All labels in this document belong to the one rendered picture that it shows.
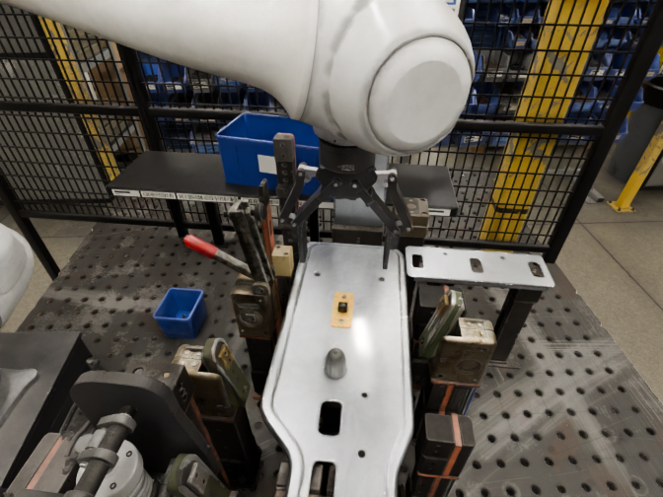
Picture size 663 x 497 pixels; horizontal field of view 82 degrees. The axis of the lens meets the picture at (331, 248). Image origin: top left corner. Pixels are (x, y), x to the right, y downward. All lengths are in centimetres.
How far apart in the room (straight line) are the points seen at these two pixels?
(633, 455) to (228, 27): 105
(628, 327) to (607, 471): 150
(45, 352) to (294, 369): 62
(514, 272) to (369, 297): 31
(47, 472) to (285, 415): 28
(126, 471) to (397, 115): 43
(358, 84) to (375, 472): 47
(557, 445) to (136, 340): 104
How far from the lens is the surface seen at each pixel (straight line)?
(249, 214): 60
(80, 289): 140
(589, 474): 103
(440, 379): 74
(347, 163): 49
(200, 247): 67
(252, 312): 72
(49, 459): 59
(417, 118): 26
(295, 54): 28
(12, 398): 102
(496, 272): 85
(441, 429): 62
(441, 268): 82
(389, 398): 62
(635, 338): 244
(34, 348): 110
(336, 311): 71
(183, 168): 117
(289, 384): 63
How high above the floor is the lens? 153
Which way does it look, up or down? 39 degrees down
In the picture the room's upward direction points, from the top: straight up
